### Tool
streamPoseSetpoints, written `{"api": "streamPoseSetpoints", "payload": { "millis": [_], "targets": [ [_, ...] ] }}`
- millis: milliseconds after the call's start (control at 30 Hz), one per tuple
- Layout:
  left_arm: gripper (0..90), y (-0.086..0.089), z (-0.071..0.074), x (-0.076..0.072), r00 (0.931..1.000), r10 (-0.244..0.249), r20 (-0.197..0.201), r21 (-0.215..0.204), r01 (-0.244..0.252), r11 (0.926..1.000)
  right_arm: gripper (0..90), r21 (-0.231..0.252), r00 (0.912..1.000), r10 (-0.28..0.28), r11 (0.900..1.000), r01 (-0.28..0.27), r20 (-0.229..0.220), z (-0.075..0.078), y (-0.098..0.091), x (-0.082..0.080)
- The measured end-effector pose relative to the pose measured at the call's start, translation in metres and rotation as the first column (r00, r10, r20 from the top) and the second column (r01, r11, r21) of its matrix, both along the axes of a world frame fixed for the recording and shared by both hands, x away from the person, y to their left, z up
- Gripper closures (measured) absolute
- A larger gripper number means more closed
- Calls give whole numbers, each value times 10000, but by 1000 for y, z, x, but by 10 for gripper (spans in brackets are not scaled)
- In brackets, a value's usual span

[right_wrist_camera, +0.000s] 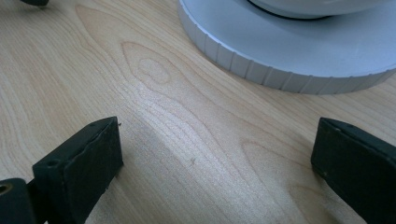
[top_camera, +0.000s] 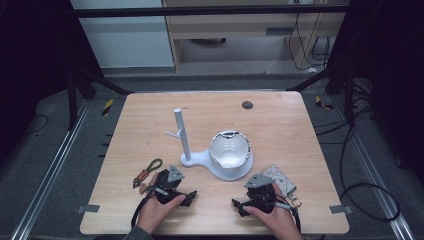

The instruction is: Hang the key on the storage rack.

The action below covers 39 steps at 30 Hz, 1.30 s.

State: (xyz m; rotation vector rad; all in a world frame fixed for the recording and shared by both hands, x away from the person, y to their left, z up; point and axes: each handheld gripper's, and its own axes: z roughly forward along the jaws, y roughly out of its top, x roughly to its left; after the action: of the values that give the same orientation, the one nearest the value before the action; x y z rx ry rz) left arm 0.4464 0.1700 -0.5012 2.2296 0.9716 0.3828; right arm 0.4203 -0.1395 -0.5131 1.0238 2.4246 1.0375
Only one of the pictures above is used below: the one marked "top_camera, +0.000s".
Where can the person's right hand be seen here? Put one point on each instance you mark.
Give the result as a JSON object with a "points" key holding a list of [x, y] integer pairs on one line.
{"points": [[278, 221]]}

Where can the aluminium floor rail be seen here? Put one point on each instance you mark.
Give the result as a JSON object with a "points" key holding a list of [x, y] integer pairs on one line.
{"points": [[50, 170], [376, 170]]}

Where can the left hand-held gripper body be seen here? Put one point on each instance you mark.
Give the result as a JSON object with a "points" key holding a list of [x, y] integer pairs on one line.
{"points": [[168, 186]]}

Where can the black horizontal frame bar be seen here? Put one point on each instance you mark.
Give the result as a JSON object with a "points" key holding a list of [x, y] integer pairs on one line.
{"points": [[206, 10]]}

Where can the light wooden desk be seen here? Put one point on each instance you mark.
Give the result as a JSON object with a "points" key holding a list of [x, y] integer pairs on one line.
{"points": [[233, 26]]}

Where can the grey metal table bracket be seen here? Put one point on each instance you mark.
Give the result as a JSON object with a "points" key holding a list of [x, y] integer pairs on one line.
{"points": [[340, 209], [88, 208]]}

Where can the grey round table grommet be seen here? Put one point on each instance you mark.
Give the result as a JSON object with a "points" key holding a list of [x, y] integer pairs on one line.
{"points": [[247, 105]]}

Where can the white cabinet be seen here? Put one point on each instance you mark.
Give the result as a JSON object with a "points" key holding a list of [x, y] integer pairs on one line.
{"points": [[126, 36]]}

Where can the white key stand with hooks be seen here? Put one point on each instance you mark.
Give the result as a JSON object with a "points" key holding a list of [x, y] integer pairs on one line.
{"points": [[183, 133]]}

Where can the black metal stand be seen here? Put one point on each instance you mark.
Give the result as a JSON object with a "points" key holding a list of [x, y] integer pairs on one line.
{"points": [[71, 100], [348, 96]]}

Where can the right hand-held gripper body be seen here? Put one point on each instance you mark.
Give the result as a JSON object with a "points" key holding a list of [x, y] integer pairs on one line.
{"points": [[261, 196]]}

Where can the person's left hand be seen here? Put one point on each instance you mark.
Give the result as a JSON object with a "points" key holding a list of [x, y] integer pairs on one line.
{"points": [[155, 213]]}

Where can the grey quilted key pouch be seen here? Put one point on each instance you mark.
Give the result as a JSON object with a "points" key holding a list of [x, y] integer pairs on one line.
{"points": [[279, 176]]}

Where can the yellow black hazard tape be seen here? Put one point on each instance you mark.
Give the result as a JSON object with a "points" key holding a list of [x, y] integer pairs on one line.
{"points": [[322, 103], [107, 107]]}

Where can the white bowl silver rim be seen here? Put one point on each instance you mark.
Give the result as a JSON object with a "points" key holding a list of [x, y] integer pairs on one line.
{"points": [[230, 151]]}

